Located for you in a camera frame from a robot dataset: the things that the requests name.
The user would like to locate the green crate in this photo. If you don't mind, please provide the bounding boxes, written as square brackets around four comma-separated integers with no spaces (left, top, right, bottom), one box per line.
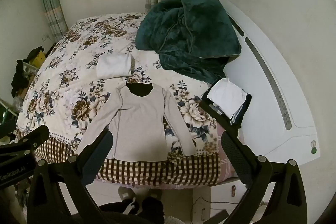
[0,103,19,133]

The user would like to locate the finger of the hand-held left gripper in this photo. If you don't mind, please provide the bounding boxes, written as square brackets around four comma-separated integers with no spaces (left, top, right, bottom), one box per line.
[0,124,50,159]

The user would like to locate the beige long-sleeve shirt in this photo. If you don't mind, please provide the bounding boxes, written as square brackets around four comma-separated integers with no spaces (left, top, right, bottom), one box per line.
[76,83,196,162]

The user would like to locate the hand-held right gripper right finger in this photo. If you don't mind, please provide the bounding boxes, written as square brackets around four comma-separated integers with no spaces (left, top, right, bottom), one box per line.
[199,97,312,224]

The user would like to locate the white bed headboard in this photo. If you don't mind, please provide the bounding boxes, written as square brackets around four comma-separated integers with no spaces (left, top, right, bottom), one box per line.
[213,0,321,161]

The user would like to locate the person's legs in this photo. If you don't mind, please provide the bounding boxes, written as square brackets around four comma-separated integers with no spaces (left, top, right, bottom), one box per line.
[99,196,166,224]

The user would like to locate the dark striped folded garment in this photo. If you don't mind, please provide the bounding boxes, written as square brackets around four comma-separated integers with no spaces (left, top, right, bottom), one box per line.
[210,93,252,127]

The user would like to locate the pink checked bed sheet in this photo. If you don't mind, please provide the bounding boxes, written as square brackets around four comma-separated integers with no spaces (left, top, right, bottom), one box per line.
[216,123,245,180]

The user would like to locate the black clothes pile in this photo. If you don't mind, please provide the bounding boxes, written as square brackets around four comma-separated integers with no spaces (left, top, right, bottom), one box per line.
[11,58,34,96]

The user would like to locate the yellow box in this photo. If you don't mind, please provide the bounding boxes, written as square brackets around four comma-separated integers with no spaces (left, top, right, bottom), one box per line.
[28,46,48,67]

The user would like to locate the white folded cloth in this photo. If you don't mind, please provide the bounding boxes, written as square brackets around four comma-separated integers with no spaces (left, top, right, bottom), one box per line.
[206,78,248,119]
[96,53,132,79]

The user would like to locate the grey slipper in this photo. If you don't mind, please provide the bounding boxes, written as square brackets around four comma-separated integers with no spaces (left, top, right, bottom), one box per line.
[118,186,137,205]

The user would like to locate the floral bed quilt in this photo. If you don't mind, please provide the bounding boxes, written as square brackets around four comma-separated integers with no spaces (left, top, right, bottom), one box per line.
[14,13,221,186]

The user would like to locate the dark green plush blanket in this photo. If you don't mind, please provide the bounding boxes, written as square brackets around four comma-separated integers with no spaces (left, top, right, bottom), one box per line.
[135,0,242,84]

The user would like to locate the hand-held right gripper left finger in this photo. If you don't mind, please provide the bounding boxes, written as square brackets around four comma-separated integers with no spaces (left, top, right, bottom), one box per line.
[27,129,114,224]

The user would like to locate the black floor cable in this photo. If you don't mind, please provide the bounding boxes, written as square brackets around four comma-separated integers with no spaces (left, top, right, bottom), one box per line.
[191,196,239,216]

